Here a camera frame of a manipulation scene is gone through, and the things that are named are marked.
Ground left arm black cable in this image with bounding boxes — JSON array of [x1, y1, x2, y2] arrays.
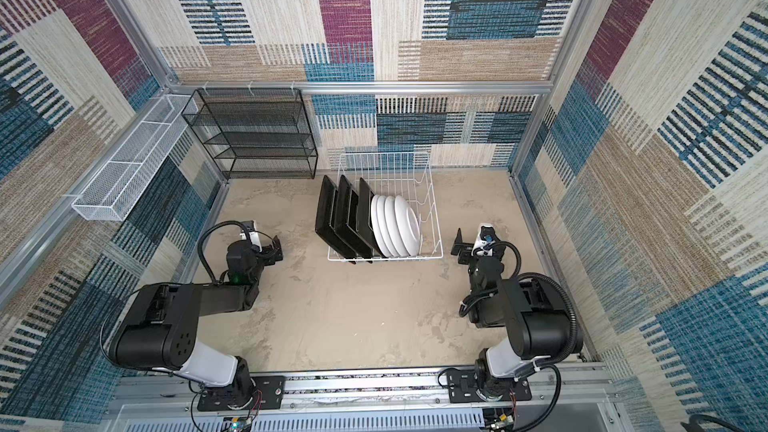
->
[[196, 220, 256, 284]]

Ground white wire wall basket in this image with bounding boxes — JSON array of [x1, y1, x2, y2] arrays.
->
[[72, 94, 189, 222]]

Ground square floral plate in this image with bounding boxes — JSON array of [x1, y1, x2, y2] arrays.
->
[[357, 178, 381, 257], [334, 175, 372, 260], [315, 175, 357, 262]]

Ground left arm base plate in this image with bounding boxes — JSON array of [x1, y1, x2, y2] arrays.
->
[[195, 375, 286, 412]]

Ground black mesh shelf unit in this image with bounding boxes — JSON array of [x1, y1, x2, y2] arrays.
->
[[181, 88, 318, 180]]

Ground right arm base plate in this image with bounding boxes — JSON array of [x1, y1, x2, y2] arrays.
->
[[437, 367, 532, 403]]

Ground white round plate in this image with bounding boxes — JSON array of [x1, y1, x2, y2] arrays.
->
[[385, 196, 408, 257], [395, 195, 421, 257], [378, 195, 399, 258], [370, 195, 390, 258]]

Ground aluminium front rail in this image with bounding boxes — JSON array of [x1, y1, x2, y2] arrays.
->
[[99, 362, 633, 431]]

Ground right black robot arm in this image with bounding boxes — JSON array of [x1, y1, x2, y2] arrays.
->
[[449, 224, 584, 402]]

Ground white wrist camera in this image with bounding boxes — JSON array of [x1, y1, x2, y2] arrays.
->
[[472, 224, 498, 257], [240, 230, 262, 250]]

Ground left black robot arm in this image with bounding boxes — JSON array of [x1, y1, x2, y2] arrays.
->
[[99, 220, 283, 416]]

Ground white wire dish rack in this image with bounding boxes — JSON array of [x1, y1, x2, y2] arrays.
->
[[315, 151, 444, 264]]

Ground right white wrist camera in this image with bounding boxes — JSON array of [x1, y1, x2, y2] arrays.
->
[[472, 224, 498, 257]]

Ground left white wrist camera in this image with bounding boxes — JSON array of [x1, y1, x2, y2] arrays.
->
[[240, 230, 262, 250]]

